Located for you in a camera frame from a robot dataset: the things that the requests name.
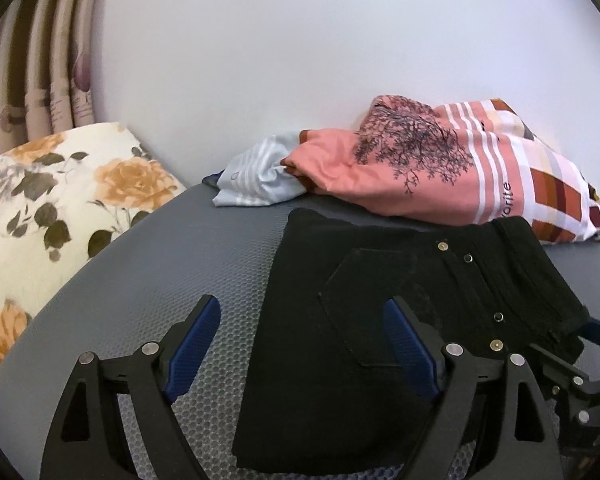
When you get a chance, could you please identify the black pants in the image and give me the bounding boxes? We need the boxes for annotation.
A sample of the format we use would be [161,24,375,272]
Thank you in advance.
[233,208,588,476]

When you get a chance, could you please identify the grey mesh mattress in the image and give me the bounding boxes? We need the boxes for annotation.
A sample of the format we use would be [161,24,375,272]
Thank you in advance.
[0,181,600,480]

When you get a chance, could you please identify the floral orange white pillow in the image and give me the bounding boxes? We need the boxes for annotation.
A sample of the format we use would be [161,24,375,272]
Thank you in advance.
[0,122,185,365]

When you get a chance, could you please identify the light blue striped cloth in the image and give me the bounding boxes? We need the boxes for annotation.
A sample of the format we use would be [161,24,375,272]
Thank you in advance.
[202,132,308,207]

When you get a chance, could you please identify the beige striped curtain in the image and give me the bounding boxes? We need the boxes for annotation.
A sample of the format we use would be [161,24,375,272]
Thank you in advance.
[0,0,95,154]

